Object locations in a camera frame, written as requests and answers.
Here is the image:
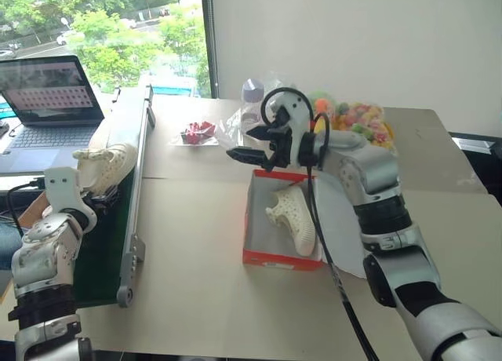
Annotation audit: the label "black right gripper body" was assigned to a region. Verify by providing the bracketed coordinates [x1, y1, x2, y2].
[261, 106, 295, 172]

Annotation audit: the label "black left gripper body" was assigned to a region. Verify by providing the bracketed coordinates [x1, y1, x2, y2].
[80, 186, 121, 217]

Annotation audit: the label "cream perforated shoe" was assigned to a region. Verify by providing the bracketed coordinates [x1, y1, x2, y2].
[265, 187, 317, 257]
[72, 143, 138, 197]

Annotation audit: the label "red shoebox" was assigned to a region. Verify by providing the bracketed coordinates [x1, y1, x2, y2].
[242, 169, 326, 272]

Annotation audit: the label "grey shoebox lid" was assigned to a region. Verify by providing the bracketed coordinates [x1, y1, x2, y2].
[309, 176, 368, 279]

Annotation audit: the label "crumpled clear plastic bag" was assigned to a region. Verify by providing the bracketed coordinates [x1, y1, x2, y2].
[213, 108, 256, 152]

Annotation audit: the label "clear bottle purple cap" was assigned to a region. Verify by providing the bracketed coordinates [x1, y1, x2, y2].
[238, 78, 271, 130]

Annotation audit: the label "red pieces in clear bag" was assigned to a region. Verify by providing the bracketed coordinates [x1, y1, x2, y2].
[169, 120, 220, 147]

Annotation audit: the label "brown cardboard piece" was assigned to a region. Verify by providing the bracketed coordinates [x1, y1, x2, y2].
[17, 190, 52, 231]

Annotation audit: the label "dark grey laptop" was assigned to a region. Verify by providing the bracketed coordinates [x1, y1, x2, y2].
[0, 54, 106, 173]

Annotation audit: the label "bag of colourful candies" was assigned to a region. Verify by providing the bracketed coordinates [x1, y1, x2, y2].
[305, 88, 397, 154]

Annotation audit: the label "blue cloth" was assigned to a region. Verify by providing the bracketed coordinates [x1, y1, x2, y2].
[0, 221, 24, 270]

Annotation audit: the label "black side furniture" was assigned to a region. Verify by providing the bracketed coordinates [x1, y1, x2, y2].
[446, 131, 502, 209]

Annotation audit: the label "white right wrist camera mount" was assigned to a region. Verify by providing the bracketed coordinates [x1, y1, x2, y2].
[260, 92, 315, 168]

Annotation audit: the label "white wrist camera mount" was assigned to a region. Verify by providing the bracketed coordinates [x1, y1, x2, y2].
[260, 92, 315, 168]
[43, 166, 98, 232]

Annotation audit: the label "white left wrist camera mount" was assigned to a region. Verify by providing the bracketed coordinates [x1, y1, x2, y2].
[43, 166, 98, 232]

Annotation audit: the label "green conveyor belt silver frame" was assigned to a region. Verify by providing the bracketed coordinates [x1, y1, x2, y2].
[72, 84, 156, 309]

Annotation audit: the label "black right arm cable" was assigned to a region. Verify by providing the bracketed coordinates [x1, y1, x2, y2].
[260, 86, 380, 361]

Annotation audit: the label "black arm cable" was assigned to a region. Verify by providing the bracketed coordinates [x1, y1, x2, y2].
[5, 182, 46, 236]
[260, 86, 380, 361]

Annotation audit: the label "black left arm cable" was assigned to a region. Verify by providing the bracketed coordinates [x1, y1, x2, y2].
[5, 182, 46, 236]

